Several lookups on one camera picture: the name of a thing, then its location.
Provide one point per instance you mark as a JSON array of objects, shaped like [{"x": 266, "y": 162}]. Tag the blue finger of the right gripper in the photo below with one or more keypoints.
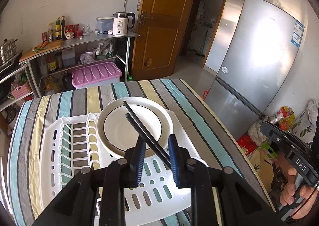
[{"x": 283, "y": 139}]

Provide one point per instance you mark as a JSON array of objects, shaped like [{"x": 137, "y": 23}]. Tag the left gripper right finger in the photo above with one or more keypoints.
[{"x": 193, "y": 174}]

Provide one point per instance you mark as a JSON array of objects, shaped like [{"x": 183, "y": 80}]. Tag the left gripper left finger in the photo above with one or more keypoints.
[{"x": 123, "y": 173}]

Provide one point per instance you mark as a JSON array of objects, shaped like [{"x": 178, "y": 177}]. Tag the black chopstick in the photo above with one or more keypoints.
[
  {"x": 155, "y": 147},
  {"x": 131, "y": 112}
]

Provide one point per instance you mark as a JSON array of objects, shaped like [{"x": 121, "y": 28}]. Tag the pineapple print pillow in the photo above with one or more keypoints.
[{"x": 304, "y": 126}]

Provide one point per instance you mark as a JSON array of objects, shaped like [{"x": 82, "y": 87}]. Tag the red box on floor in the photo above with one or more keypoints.
[{"x": 247, "y": 144}]

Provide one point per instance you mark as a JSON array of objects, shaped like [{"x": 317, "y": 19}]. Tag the white plastic dish rack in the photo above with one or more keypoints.
[{"x": 72, "y": 143}]

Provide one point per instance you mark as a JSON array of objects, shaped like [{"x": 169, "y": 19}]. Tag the silver refrigerator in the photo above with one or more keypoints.
[{"x": 261, "y": 53}]

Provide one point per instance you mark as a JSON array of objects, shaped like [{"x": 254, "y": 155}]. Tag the pink lidded storage box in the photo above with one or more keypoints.
[{"x": 100, "y": 74}]

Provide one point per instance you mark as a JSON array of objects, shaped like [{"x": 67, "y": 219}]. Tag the striped tablecloth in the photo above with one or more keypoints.
[{"x": 165, "y": 106}]

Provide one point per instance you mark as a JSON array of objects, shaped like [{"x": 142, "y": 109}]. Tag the pink plastic basket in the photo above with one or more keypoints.
[{"x": 21, "y": 91}]

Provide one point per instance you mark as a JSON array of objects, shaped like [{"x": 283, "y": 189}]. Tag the white electric kettle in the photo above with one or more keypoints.
[{"x": 123, "y": 22}]

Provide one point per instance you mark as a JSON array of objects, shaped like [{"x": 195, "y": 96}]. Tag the wooden cutting board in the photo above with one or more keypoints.
[{"x": 36, "y": 50}]

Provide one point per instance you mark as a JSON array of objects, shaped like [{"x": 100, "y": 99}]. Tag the translucent storage container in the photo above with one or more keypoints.
[{"x": 104, "y": 24}]

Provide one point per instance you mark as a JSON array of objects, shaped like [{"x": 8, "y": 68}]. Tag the green oil bottle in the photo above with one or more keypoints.
[{"x": 58, "y": 35}]

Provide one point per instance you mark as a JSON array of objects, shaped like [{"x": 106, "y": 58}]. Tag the dark sauce bottle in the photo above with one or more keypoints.
[{"x": 63, "y": 27}]

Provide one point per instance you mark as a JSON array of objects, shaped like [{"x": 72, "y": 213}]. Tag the stainless steel steamer pot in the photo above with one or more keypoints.
[{"x": 8, "y": 50}]

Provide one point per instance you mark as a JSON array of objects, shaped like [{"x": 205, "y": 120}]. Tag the wooden door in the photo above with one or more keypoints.
[{"x": 161, "y": 27}]

